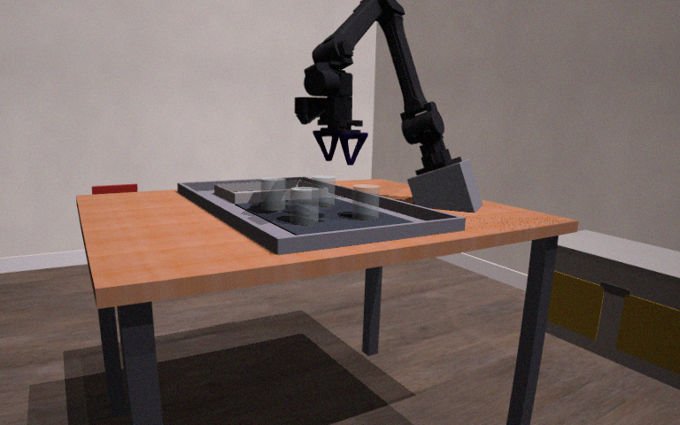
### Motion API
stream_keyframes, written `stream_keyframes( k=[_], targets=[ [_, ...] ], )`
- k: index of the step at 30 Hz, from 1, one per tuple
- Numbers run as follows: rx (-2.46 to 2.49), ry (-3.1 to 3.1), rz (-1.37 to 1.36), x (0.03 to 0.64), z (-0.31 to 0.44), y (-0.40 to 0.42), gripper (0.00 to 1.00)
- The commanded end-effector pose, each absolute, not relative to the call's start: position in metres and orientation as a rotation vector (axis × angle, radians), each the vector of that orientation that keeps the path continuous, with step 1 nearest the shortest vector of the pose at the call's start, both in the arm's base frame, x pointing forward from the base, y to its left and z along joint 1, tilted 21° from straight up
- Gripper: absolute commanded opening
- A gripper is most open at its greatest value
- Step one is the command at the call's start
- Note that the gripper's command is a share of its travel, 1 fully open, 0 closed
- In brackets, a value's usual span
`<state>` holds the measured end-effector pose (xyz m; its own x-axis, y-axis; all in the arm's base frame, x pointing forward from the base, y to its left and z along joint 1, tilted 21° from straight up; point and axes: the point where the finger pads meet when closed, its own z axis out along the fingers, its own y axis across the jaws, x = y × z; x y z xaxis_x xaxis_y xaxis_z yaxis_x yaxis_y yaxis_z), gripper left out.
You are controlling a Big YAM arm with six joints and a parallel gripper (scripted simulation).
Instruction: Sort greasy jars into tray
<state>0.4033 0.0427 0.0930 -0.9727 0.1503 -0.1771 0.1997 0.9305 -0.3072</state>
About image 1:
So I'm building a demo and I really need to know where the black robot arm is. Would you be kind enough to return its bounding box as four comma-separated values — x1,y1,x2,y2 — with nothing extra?
295,0,462,175

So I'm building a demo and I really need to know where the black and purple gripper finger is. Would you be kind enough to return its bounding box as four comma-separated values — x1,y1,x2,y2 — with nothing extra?
313,130,339,161
338,133,368,166

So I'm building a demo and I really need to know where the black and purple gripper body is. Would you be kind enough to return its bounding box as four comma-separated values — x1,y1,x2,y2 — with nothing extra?
318,97,363,133

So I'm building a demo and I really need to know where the white shallow rectangular tray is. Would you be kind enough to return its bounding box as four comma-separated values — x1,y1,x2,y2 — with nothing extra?
214,180,312,204

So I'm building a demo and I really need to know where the clear glass cylinder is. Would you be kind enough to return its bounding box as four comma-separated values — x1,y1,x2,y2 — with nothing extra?
290,187,319,226
261,178,286,211
312,175,336,207
352,184,380,220

